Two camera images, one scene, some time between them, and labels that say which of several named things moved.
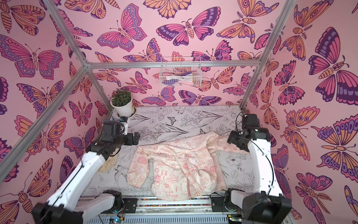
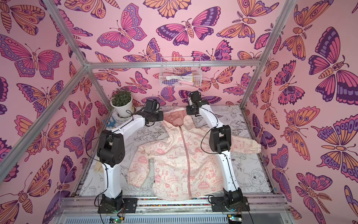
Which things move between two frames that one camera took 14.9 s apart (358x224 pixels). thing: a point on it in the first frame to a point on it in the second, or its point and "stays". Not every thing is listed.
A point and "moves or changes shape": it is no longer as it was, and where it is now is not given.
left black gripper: x=130 y=142 to x=161 y=114
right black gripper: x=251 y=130 to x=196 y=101
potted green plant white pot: x=122 y=101 stays
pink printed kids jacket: x=181 y=169 moves or changes shape
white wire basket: x=180 y=72 stays
